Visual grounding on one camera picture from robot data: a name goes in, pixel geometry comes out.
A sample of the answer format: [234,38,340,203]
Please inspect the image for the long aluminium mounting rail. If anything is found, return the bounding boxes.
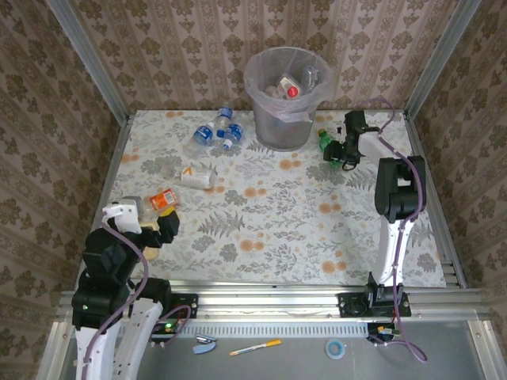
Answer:
[55,279,490,322]

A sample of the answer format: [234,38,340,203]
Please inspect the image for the floral plastic tablecloth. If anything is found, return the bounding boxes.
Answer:
[83,109,448,288]

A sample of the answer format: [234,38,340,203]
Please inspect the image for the blue tape roll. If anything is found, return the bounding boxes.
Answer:
[325,339,347,360]

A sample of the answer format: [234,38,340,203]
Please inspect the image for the blue label water bottle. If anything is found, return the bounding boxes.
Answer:
[185,122,218,156]
[212,101,236,139]
[220,122,245,150]

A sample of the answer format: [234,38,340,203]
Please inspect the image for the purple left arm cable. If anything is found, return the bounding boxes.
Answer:
[81,219,192,380]

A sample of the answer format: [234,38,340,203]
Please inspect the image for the beige calculator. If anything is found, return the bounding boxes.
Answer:
[140,221,160,260]

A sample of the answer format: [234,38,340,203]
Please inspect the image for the grey mesh waste bin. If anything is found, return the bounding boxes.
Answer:
[243,46,334,152]

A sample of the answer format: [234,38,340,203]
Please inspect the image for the orange label plastic bottle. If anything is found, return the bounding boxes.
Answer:
[140,188,180,218]

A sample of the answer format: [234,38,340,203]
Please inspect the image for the white label orange chevron bottle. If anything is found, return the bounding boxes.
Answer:
[160,161,219,192]

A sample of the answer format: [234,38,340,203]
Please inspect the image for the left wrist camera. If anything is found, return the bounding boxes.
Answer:
[101,196,144,235]

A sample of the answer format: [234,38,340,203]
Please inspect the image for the translucent pink bin liner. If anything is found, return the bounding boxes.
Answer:
[242,46,334,123]

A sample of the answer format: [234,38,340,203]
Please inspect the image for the red cap white label bottle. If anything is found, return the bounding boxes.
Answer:
[276,74,302,100]

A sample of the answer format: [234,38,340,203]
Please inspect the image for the aluminium frame post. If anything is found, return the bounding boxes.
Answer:
[44,0,132,122]
[402,0,483,120]

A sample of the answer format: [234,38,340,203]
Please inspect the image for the grey slotted cable duct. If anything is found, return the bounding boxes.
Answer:
[158,322,372,338]

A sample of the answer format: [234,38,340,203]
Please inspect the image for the blue stapler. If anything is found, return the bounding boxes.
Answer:
[193,334,218,355]

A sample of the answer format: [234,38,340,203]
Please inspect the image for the small circuit board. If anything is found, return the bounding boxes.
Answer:
[152,322,178,338]
[367,323,397,344]

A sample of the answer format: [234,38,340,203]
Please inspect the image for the aluminium table side rail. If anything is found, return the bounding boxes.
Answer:
[402,112,467,288]
[74,116,134,288]

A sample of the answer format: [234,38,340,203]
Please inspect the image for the orange white marker pen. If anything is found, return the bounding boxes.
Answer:
[229,339,283,356]

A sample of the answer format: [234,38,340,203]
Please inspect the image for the green bottle yellow cap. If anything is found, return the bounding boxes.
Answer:
[318,128,345,166]

